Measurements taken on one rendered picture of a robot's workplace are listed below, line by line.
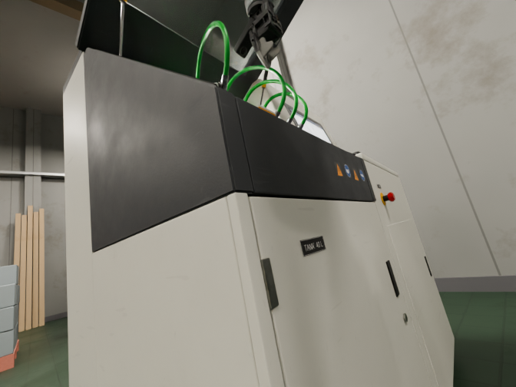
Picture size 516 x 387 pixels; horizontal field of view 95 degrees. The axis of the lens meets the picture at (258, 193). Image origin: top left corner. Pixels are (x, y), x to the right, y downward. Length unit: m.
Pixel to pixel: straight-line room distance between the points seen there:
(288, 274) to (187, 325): 0.17
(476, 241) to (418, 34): 2.01
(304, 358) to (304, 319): 0.05
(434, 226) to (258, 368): 2.56
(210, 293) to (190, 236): 0.09
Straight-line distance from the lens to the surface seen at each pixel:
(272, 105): 1.24
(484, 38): 3.03
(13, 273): 4.40
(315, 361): 0.41
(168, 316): 0.47
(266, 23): 0.88
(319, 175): 0.54
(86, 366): 0.93
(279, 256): 0.35
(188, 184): 0.39
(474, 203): 2.74
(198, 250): 0.37
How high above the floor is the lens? 0.72
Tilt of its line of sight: 12 degrees up
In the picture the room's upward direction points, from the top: 12 degrees counter-clockwise
